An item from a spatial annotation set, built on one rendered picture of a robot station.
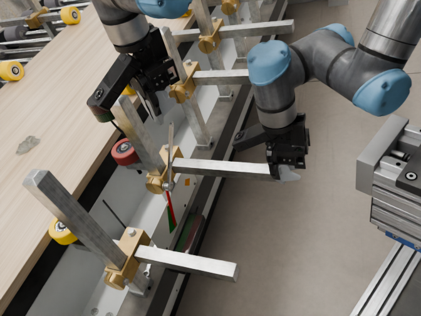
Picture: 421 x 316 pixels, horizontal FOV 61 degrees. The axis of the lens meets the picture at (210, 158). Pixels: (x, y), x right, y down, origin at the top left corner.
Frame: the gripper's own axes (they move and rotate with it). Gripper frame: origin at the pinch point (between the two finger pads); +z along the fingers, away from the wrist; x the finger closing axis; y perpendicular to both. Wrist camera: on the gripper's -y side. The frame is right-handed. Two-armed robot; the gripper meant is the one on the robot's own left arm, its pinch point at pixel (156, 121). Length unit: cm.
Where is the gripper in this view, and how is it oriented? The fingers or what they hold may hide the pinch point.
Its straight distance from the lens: 79.9
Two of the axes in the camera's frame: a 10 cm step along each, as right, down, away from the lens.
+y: 7.9, -5.6, 2.6
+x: -5.8, -5.3, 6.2
